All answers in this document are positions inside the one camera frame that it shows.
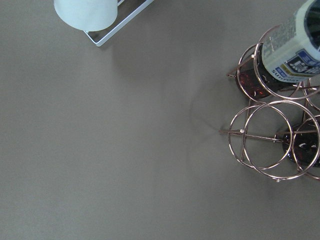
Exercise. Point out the copper wire bottle basket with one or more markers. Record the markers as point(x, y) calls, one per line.
point(300, 96)

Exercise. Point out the tea bottle in basket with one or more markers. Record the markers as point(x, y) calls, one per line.
point(305, 144)

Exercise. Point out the tea bottle white label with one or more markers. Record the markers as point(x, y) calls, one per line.
point(289, 55)

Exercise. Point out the white cup rack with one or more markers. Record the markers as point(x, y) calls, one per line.
point(127, 10)

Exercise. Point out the white cup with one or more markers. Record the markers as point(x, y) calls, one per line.
point(87, 15)

